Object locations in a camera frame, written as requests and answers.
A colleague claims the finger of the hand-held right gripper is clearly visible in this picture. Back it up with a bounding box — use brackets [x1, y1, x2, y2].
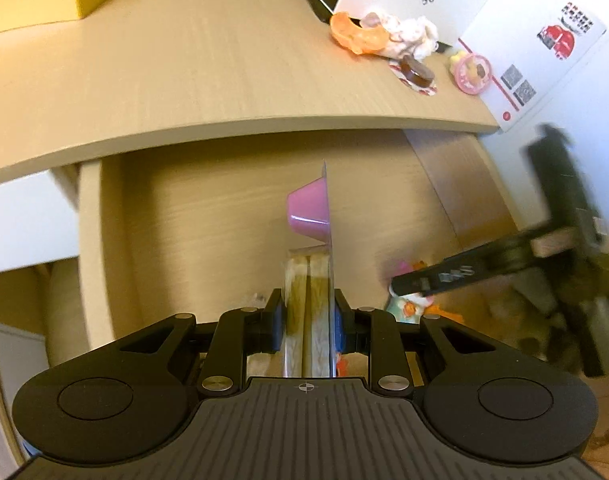
[389, 229, 536, 298]

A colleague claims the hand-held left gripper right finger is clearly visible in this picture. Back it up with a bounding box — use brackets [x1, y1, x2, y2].
[331, 287, 491, 396]

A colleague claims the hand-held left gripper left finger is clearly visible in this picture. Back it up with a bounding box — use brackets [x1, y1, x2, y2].
[119, 287, 288, 396]

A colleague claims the pink owl toy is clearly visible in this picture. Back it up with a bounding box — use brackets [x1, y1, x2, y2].
[385, 259, 436, 322]

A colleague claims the capsule blister card pack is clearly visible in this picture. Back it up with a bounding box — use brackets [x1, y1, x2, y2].
[282, 160, 335, 379]

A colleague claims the wide white drawer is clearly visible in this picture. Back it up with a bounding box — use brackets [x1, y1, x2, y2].
[77, 127, 518, 391]

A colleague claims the pink toy plate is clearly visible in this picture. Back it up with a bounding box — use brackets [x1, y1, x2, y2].
[449, 51, 494, 96]

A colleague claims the brown toy cake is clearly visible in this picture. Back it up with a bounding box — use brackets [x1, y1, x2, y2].
[389, 53, 440, 96]

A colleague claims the white figure toy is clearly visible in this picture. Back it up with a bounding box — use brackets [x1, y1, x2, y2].
[361, 10, 440, 61]

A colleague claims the orange toy bowl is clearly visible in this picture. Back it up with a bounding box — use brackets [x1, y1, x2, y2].
[329, 11, 390, 56]

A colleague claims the white card with red print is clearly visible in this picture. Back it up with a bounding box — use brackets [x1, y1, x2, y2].
[457, 0, 609, 134]

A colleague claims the narrow white drawer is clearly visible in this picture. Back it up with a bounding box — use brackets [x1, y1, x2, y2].
[0, 169, 81, 277]

